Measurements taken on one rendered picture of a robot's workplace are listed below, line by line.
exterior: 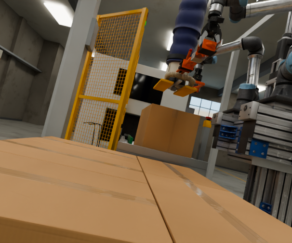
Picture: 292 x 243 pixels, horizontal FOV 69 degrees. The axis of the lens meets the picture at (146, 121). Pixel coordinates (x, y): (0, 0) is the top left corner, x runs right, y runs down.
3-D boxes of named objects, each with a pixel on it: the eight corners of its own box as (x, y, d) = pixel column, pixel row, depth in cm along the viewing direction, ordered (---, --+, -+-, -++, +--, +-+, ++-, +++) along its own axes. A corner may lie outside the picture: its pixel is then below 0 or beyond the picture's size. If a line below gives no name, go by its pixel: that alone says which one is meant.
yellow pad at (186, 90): (172, 94, 193) (174, 88, 193) (183, 97, 194) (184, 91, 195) (184, 87, 159) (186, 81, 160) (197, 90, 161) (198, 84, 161)
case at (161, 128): (132, 147, 219) (141, 109, 222) (169, 155, 225) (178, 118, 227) (139, 154, 160) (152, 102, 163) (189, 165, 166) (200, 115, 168)
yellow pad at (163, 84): (152, 88, 191) (154, 83, 191) (163, 91, 192) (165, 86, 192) (160, 80, 157) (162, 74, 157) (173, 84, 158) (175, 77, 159)
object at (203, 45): (196, 52, 121) (198, 44, 121) (208, 56, 122) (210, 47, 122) (202, 47, 112) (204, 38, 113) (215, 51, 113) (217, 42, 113)
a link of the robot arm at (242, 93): (234, 97, 163) (238, 80, 164) (238, 102, 174) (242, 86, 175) (251, 99, 156) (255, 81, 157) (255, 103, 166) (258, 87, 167)
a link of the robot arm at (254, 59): (239, 101, 172) (247, 39, 178) (243, 106, 184) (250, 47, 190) (255, 102, 165) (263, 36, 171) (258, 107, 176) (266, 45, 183)
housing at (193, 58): (189, 60, 133) (191, 54, 134) (199, 63, 134) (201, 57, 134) (193, 57, 126) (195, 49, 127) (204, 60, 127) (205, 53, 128)
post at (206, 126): (182, 213, 221) (204, 120, 227) (189, 215, 221) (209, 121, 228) (184, 216, 214) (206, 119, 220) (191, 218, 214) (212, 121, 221)
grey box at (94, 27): (88, 51, 242) (94, 26, 244) (92, 52, 242) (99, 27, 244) (85, 44, 222) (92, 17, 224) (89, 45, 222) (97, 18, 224)
